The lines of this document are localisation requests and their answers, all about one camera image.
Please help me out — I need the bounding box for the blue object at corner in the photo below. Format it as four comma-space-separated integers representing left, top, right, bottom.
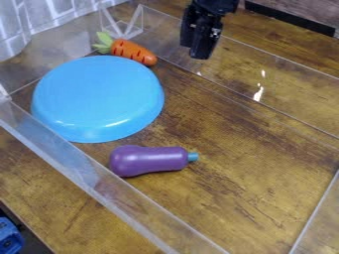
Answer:
0, 217, 24, 254

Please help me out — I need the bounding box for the purple toy eggplant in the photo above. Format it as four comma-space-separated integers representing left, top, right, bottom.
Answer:
108, 145, 198, 177

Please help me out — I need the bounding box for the clear acrylic enclosure wall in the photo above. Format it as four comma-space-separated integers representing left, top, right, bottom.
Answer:
0, 0, 339, 254

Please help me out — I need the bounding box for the clear acrylic triangle bracket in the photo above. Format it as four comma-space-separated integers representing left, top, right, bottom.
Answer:
98, 5, 144, 40

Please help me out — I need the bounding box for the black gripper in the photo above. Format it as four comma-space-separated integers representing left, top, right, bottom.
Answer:
180, 0, 240, 60

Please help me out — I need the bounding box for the orange toy carrot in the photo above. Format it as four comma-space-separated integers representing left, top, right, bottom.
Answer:
92, 32, 157, 66

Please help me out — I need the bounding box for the blue upturned bowl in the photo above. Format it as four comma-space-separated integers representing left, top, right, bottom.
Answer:
30, 56, 164, 143

